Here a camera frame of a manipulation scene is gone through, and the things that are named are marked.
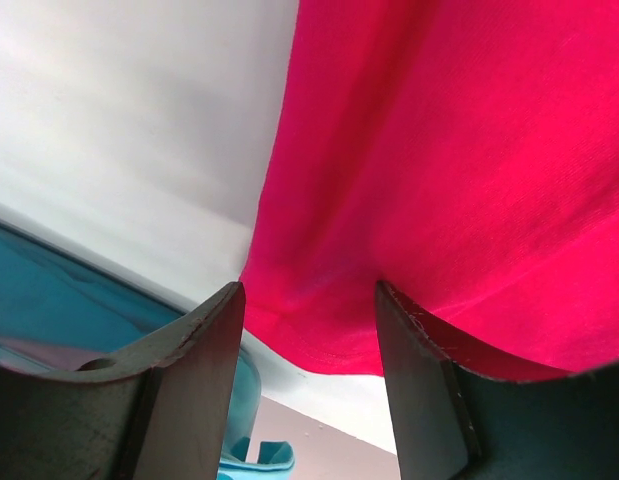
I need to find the grey plastic bin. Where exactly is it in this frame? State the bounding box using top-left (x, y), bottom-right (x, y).
top-left (0, 214), bottom-right (263, 454)

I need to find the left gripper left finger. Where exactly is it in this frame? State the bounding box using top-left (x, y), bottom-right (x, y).
top-left (0, 282), bottom-right (245, 479)

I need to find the cyan t shirt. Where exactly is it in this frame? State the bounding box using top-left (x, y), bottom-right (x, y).
top-left (217, 438), bottom-right (295, 480)

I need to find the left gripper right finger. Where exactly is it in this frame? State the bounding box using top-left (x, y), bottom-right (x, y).
top-left (375, 282), bottom-right (619, 479)

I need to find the red t shirt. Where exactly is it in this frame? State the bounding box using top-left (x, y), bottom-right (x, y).
top-left (241, 1), bottom-right (619, 375)

